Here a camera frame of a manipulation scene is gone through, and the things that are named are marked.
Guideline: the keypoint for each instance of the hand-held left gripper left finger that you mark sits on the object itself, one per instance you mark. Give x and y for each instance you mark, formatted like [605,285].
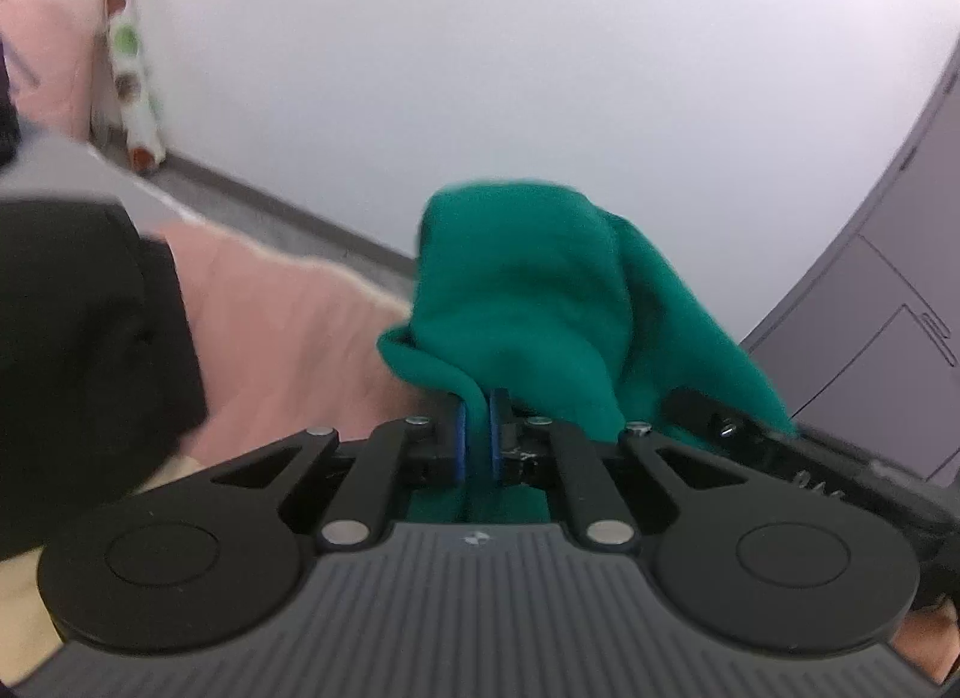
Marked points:
[461,447]

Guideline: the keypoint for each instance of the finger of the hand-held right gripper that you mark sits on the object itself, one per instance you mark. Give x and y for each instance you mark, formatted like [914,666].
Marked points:
[709,420]

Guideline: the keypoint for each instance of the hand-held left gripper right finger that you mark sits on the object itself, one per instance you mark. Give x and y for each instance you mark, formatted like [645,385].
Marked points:
[496,443]

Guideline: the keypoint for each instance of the green hooded sweatshirt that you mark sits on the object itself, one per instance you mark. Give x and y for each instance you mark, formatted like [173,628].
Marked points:
[540,293]

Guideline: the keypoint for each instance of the grey wardrobe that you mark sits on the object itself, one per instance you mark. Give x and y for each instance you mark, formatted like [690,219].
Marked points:
[885,293]

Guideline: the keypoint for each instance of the pink grey cream bed sheet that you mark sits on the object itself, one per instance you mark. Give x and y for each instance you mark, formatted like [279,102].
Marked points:
[285,338]

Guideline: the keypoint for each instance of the black clothing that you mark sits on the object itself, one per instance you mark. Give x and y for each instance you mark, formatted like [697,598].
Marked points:
[82,368]

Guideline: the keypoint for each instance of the polka dot cloth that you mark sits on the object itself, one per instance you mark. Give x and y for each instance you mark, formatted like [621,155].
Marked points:
[135,68]

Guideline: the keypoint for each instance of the pink quilt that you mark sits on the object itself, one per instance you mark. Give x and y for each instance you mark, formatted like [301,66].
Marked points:
[52,53]

